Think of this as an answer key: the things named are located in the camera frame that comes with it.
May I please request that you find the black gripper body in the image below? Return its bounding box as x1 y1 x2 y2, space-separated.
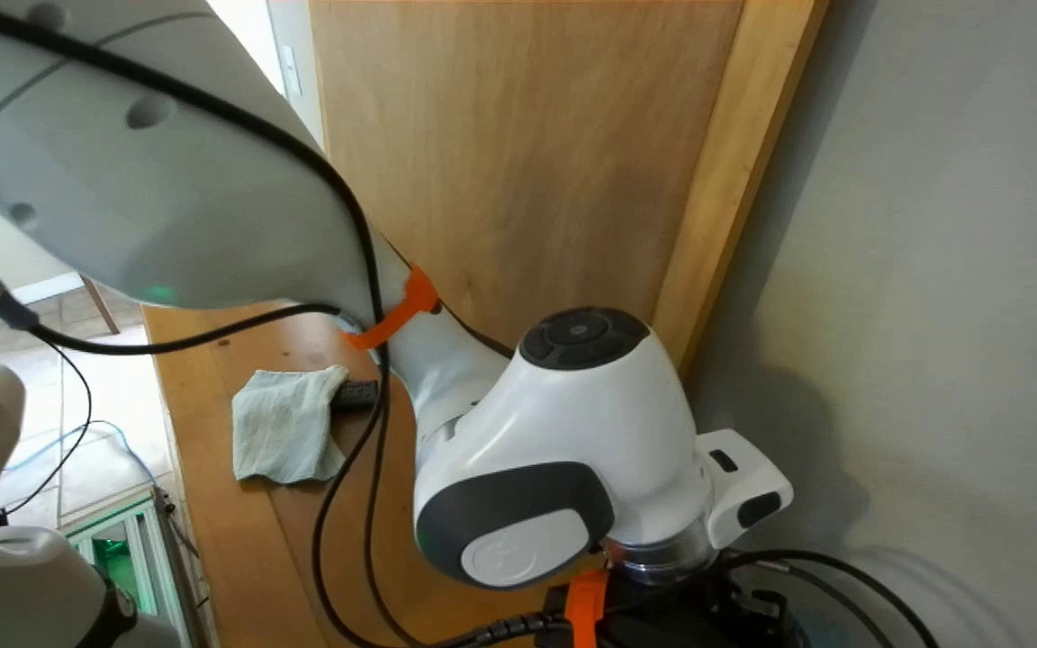
605 557 793 648

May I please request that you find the white terry cloth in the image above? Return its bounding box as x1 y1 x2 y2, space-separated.
228 363 352 489

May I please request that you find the black remote control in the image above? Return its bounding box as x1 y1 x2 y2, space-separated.
332 378 386 413

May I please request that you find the green and white rack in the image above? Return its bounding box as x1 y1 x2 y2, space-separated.
60 486 207 648

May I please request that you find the orange cable strap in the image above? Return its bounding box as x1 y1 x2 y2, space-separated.
344 263 442 355
561 560 616 648

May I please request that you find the black looped gripper cable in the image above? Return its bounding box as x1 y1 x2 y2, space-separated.
712 546 949 648

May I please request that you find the long black arm cable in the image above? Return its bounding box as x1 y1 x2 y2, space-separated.
0 0 401 648

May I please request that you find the black cable with plug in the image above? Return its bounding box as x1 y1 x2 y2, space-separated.
0 229 351 361

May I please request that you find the thin grey wire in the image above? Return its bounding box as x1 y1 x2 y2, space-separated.
0 333 102 533

